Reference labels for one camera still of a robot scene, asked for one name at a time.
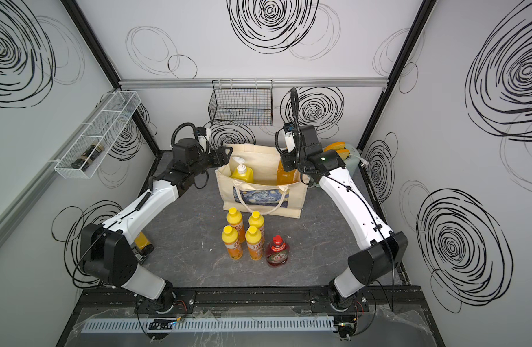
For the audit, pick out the yellow tag object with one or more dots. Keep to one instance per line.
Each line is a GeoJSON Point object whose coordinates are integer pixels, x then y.
{"type": "Point", "coordinates": [142, 248]}

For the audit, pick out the yellow pump dish soap bottle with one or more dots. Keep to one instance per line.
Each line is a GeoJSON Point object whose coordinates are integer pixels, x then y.
{"type": "Point", "coordinates": [242, 172]}

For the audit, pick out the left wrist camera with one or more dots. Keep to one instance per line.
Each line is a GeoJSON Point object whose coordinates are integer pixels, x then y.
{"type": "Point", "coordinates": [201, 134]}

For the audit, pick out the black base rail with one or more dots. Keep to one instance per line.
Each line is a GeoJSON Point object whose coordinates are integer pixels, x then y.
{"type": "Point", "coordinates": [313, 298]}

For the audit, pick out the toast slice rear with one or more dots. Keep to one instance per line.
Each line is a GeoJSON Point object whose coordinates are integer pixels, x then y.
{"type": "Point", "coordinates": [335, 146]}

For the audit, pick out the toast slice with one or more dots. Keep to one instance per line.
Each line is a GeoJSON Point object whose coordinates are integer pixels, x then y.
{"type": "Point", "coordinates": [335, 146]}
{"type": "Point", "coordinates": [343, 153]}

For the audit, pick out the tall orange dish soap bottle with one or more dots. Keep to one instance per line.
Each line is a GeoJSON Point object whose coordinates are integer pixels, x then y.
{"type": "Point", "coordinates": [286, 177]}

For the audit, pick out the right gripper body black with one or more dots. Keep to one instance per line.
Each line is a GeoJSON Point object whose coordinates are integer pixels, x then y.
{"type": "Point", "coordinates": [300, 160]}

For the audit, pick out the orange bottle front right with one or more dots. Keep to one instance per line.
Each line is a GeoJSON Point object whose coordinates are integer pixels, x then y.
{"type": "Point", "coordinates": [254, 241]}

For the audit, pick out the canvas starry night tote bag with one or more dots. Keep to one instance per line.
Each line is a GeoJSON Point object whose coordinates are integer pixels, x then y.
{"type": "Point", "coordinates": [264, 193]}

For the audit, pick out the grey slotted cable duct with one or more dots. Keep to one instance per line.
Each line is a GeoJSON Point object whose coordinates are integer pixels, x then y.
{"type": "Point", "coordinates": [208, 325]}

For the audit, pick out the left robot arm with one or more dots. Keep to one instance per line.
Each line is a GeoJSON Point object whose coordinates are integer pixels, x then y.
{"type": "Point", "coordinates": [105, 248]}

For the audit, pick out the toast slice front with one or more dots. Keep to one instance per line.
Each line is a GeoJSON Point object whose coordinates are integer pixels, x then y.
{"type": "Point", "coordinates": [343, 153]}

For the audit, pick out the orange bottle front left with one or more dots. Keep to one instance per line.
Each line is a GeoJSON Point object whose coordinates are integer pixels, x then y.
{"type": "Point", "coordinates": [231, 241]}

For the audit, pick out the dark item in shelf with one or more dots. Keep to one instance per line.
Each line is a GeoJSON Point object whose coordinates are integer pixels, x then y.
{"type": "Point", "coordinates": [85, 160]}

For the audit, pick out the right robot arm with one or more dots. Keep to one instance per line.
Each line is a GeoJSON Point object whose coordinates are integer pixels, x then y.
{"type": "Point", "coordinates": [381, 249]}

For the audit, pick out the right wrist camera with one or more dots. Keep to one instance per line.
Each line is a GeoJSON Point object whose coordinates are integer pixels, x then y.
{"type": "Point", "coordinates": [289, 132]}

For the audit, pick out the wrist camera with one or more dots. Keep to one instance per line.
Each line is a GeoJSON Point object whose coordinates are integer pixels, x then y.
{"type": "Point", "coordinates": [289, 132]}
{"type": "Point", "coordinates": [201, 134]}

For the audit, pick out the black wire wall basket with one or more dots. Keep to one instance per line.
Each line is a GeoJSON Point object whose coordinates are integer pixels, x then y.
{"type": "Point", "coordinates": [243, 101]}

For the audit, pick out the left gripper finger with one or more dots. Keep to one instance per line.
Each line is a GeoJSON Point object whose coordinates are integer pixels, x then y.
{"type": "Point", "coordinates": [223, 151]}
{"type": "Point", "coordinates": [219, 161]}

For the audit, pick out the mint green toaster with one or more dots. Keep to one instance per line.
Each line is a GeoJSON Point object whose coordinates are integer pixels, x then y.
{"type": "Point", "coordinates": [352, 162]}

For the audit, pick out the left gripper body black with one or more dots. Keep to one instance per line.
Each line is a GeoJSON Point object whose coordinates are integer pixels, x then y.
{"type": "Point", "coordinates": [204, 163]}

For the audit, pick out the orange bottle back left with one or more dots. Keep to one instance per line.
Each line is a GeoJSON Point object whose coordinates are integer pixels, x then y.
{"type": "Point", "coordinates": [235, 219]}

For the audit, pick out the orange bottle back right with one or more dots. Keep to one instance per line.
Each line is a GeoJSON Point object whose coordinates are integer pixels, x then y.
{"type": "Point", "coordinates": [257, 219]}

